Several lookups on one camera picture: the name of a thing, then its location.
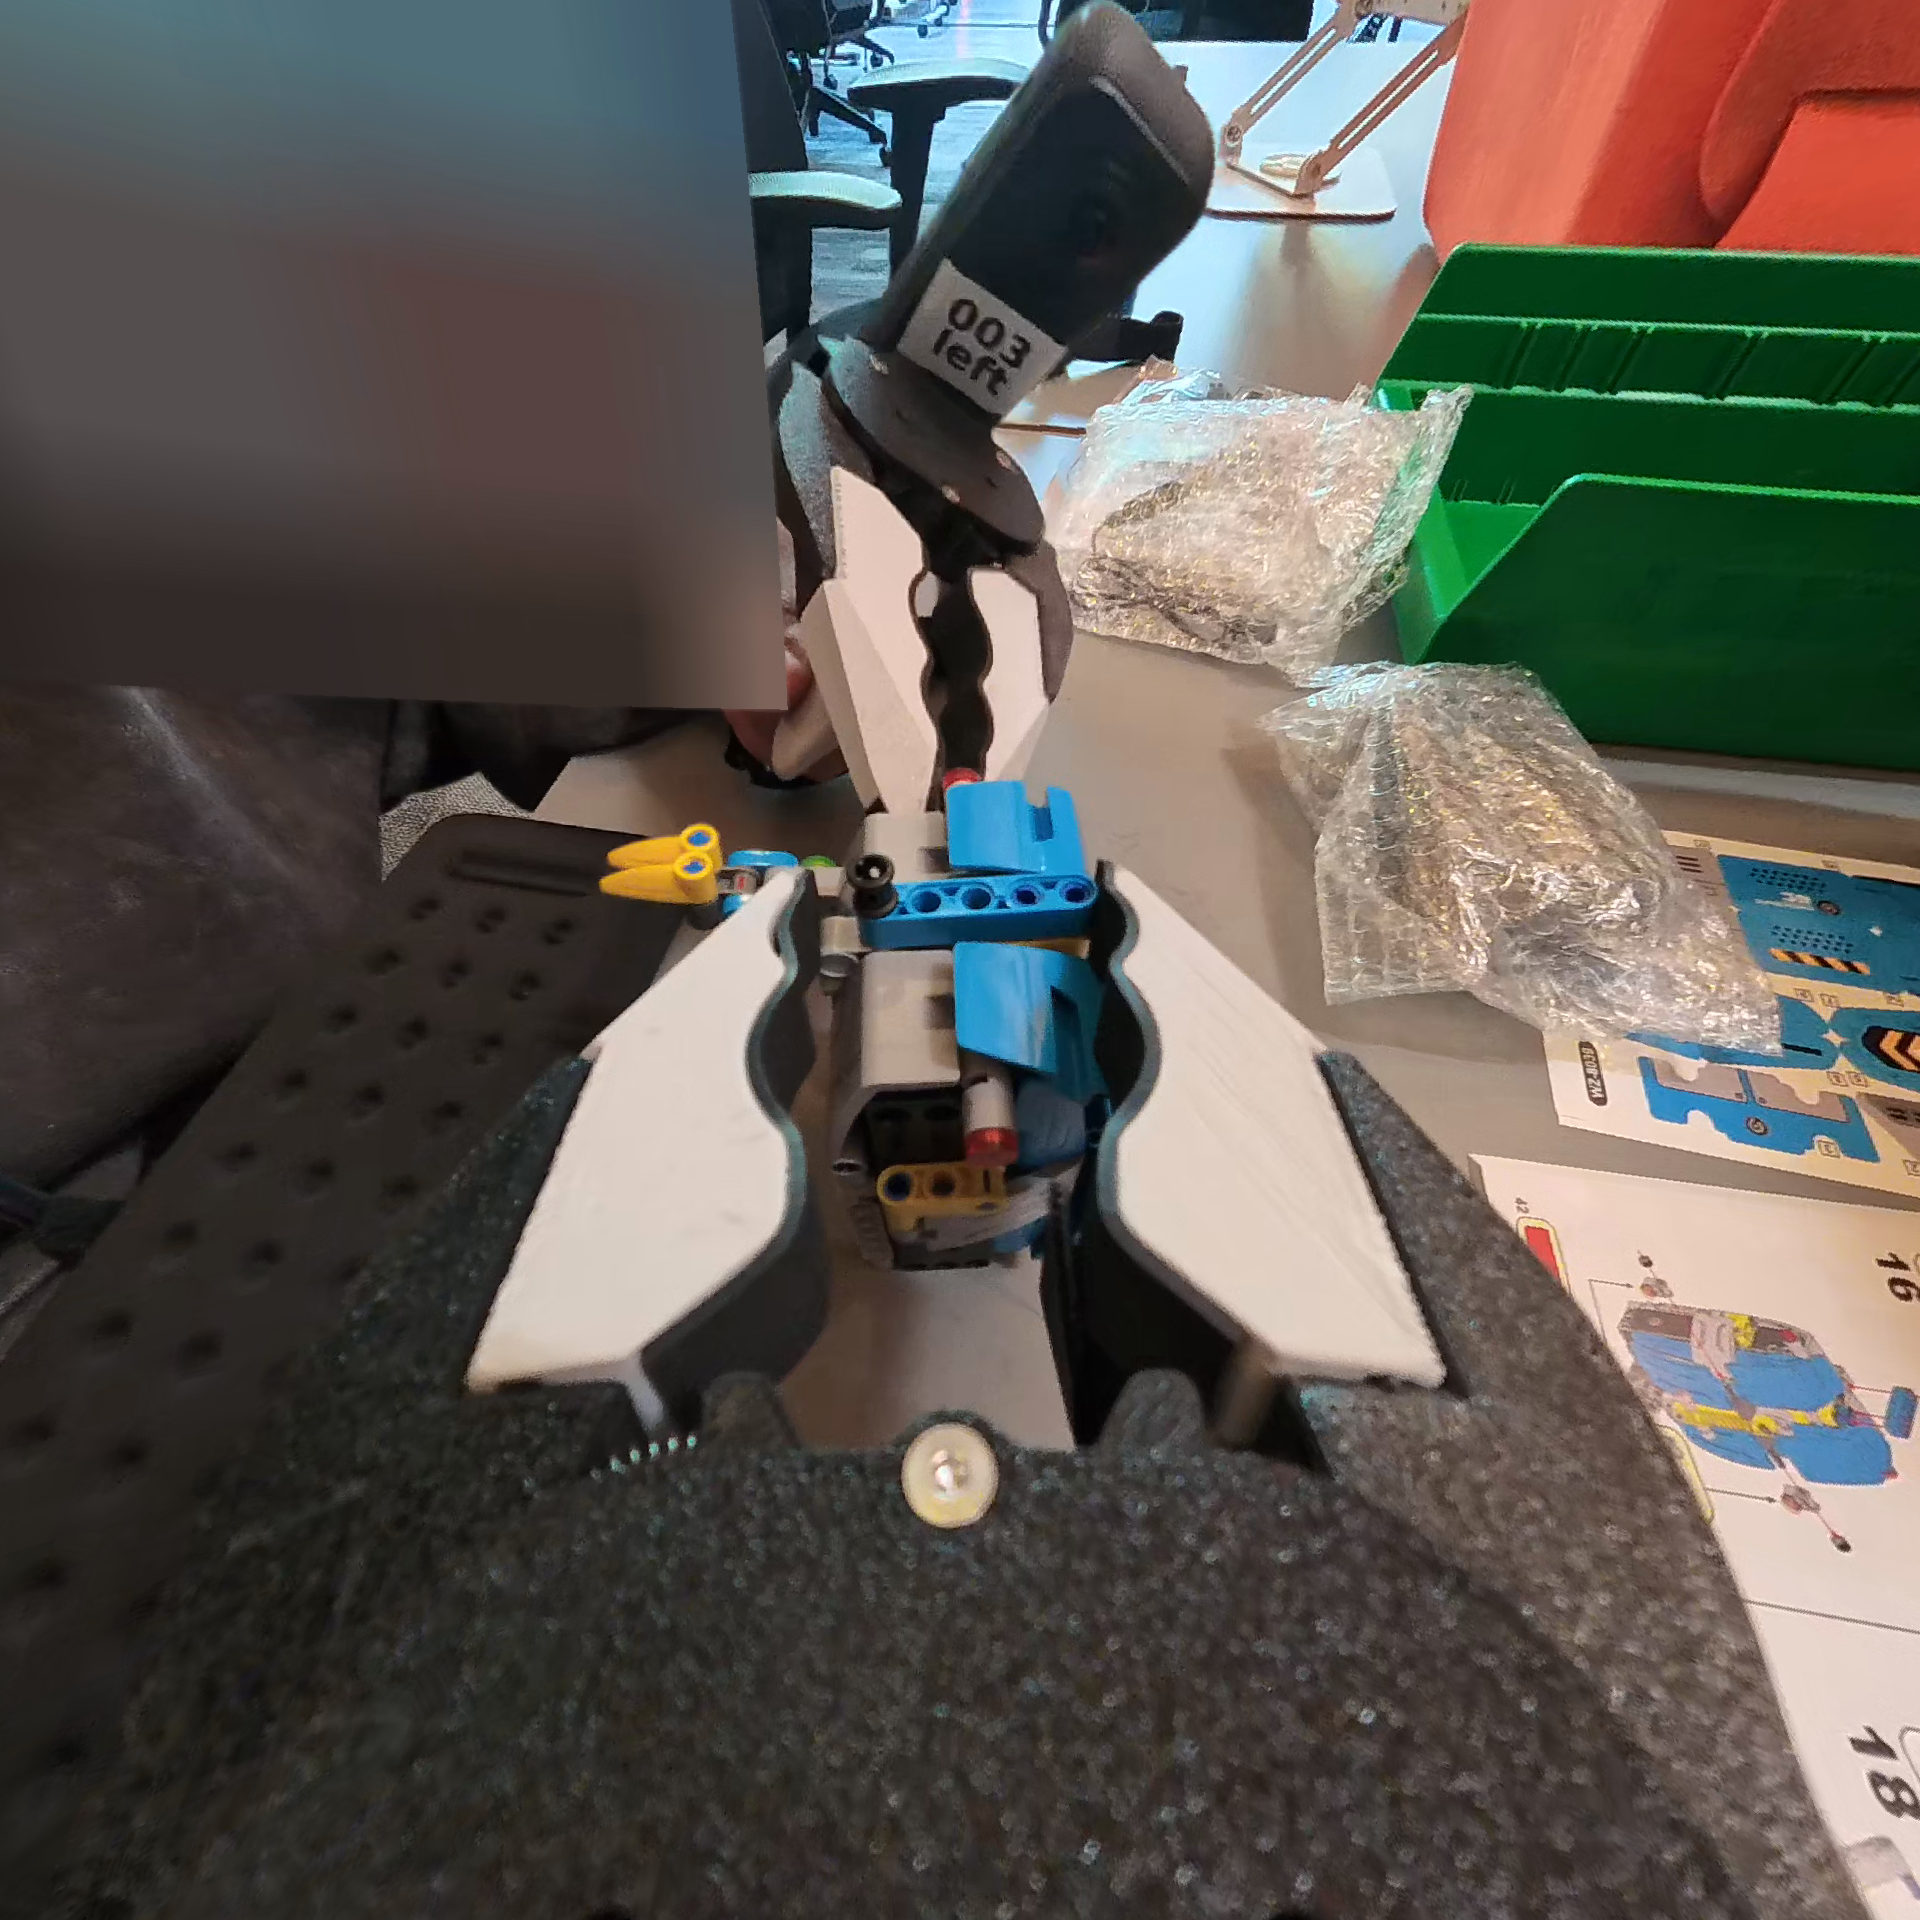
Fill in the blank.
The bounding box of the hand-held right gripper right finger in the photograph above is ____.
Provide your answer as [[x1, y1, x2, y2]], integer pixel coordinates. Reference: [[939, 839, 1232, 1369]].
[[1080, 863, 1450, 1454]]

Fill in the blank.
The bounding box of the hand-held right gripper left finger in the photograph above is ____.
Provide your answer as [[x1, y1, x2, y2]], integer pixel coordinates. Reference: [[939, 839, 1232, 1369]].
[[465, 868, 836, 1429]]

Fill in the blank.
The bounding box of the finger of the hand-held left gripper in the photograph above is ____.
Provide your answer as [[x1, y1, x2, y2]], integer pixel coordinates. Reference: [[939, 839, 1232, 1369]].
[[966, 565, 1060, 783], [800, 462, 939, 823]]

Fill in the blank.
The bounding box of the yellow twin cone piece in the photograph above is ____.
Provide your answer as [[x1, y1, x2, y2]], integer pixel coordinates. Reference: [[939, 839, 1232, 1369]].
[[600, 817, 726, 906]]

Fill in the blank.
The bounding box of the blue toy brick robot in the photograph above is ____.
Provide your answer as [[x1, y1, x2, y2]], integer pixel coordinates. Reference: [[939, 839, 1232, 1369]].
[[820, 759, 1121, 1278]]

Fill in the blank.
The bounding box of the grey desk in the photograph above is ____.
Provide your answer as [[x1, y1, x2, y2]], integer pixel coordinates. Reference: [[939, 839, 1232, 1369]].
[[380, 41, 1920, 1458]]

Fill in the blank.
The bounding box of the wooden tilted desk stand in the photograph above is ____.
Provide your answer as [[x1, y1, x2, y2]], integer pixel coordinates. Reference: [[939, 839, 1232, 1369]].
[[1203, 0, 1476, 227]]

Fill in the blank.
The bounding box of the person's left hand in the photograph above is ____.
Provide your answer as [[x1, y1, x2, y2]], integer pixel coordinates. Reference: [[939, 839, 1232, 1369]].
[[726, 656, 823, 783]]

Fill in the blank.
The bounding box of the black mesh chair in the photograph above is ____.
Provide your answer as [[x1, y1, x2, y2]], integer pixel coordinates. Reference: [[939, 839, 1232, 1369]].
[[748, 0, 1037, 339]]

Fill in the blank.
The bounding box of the clear plastic bag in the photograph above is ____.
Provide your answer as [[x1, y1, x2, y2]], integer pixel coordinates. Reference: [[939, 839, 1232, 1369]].
[[1048, 372, 1476, 681], [1257, 656, 1788, 1051]]

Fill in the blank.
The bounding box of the black perforated pad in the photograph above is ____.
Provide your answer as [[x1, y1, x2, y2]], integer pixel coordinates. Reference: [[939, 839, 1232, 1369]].
[[0, 813, 684, 1878]]

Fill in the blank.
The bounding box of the white instruction booklet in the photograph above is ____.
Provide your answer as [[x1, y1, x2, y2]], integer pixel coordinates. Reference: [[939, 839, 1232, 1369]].
[[1467, 1148, 1920, 1920]]

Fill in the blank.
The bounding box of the blue sticker sheet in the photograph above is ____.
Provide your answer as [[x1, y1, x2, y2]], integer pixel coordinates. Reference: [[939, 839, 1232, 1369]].
[[1540, 830, 1920, 1202]]

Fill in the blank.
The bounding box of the green storage bin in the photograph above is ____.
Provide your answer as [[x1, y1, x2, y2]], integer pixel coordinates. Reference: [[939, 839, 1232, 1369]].
[[1372, 238, 1920, 776]]

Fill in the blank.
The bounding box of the black strap piece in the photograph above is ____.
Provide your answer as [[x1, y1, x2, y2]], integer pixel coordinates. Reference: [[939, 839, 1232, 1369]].
[[1066, 301, 1189, 372]]

